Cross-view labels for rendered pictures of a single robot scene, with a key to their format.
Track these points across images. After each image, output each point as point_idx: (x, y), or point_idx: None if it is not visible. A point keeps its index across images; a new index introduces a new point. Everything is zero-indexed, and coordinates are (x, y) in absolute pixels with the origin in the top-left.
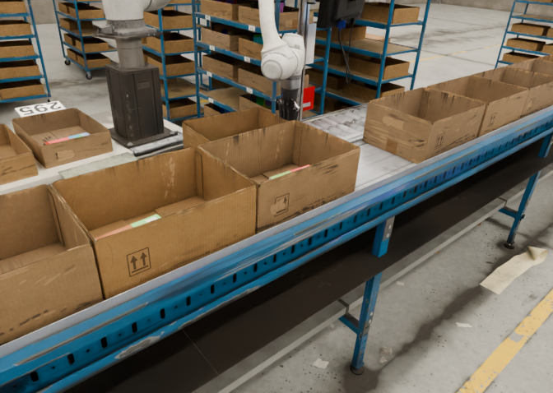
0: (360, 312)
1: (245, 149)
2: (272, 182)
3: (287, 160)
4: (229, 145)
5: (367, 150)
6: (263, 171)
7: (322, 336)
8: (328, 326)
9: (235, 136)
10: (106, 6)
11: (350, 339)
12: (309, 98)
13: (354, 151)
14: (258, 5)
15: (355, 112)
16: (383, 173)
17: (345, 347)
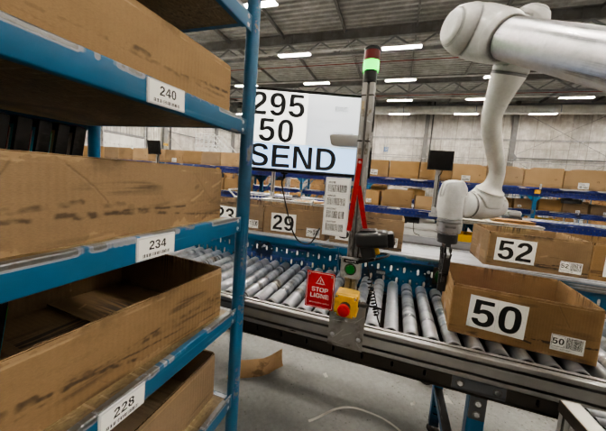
0: (381, 391)
1: (542, 249)
2: (546, 233)
3: (492, 261)
4: (561, 244)
5: (410, 252)
6: (518, 268)
7: (426, 406)
8: (415, 406)
9: (555, 238)
10: None
11: (409, 390)
12: (315, 288)
13: (480, 224)
14: (503, 153)
15: (249, 293)
16: (430, 248)
17: (418, 390)
